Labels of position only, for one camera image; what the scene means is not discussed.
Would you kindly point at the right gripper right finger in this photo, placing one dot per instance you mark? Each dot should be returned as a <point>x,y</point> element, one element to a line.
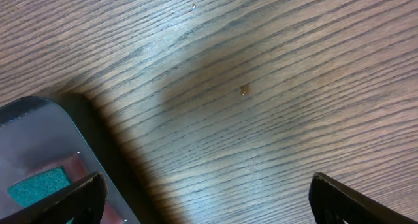
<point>335,203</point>

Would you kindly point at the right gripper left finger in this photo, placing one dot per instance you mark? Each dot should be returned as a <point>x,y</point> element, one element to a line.
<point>81,202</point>

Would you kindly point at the black rectangular tray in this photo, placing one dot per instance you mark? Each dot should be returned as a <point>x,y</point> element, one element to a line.
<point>38,134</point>

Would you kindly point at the green scrubbing sponge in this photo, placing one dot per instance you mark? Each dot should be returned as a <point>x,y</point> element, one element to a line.
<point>48,180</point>

